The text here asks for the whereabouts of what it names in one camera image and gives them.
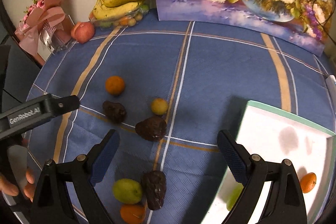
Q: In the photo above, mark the red apple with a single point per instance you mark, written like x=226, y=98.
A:
x=82, y=32

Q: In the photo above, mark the orange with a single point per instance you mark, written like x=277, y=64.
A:
x=308, y=182
x=133, y=214

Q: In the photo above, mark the green fruit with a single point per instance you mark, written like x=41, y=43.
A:
x=127, y=191
x=233, y=196

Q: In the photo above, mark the small orange mandarin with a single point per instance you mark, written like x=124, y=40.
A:
x=115, y=85

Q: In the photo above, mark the person's left hand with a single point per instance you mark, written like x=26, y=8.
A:
x=12, y=190

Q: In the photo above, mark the small yellow-green fruit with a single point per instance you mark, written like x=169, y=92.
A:
x=159, y=106

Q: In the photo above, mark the dark date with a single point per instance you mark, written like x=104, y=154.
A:
x=115, y=112
x=154, y=188
x=152, y=129

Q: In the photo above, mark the clear fruit container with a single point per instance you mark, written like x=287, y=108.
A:
x=128, y=14

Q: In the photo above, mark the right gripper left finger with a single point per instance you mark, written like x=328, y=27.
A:
x=52, y=203

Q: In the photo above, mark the white power strip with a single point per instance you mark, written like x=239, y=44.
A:
x=331, y=85

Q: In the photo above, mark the banana bunch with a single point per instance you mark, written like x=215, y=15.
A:
x=118, y=4

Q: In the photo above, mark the blue plaid tablecloth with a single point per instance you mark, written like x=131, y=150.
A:
x=206, y=73

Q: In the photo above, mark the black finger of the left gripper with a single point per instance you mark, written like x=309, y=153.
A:
x=35, y=112

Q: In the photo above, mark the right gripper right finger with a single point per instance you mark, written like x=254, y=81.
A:
x=284, y=203

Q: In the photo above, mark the pink flower bouquet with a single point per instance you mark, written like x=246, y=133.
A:
x=41, y=15

